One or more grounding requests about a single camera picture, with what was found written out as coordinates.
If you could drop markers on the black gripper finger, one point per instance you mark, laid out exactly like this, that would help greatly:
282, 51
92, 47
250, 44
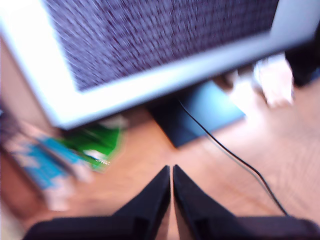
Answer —
152, 200
192, 200

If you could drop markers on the green and red snack bag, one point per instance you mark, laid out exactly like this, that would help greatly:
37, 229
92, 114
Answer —
100, 142

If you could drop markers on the white and blue small box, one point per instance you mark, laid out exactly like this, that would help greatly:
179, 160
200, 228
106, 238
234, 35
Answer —
65, 155
40, 167

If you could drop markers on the large black Huawei monitor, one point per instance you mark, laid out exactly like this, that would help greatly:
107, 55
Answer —
150, 37

